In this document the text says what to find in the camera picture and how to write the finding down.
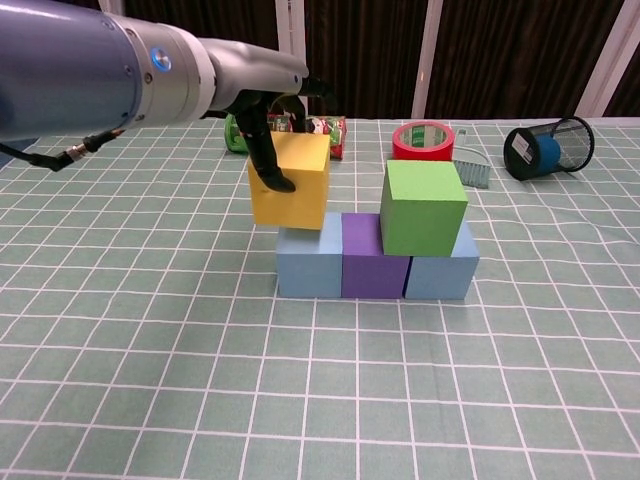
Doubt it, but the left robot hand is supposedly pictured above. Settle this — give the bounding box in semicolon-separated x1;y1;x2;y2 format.
197;37;337;193

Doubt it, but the yellow foam cube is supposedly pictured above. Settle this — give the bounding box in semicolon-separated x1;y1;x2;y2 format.
247;130;332;231

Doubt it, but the green foam cube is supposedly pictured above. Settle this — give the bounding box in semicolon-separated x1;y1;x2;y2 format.
379;159;470;259

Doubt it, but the purple foam cube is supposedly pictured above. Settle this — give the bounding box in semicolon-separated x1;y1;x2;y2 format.
340;212;412;300

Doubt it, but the green Pringles can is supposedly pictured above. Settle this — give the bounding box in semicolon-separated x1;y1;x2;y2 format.
223;112;347;161

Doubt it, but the dark brown curtain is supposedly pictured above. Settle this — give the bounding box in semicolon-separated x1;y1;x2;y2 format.
94;0;640;121

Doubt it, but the red tape roll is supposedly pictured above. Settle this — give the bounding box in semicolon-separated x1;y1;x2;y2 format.
391;120;456;164

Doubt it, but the black mesh pen holder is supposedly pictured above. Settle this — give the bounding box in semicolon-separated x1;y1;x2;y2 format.
503;116;596;181

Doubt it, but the blue roll in holder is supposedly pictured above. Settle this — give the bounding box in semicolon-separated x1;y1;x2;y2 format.
537;135;564;174

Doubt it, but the green checked tablecloth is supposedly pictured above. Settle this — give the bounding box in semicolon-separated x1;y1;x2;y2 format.
0;117;640;480

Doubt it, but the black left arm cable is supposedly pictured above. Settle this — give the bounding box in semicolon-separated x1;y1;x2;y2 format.
0;128;126;174

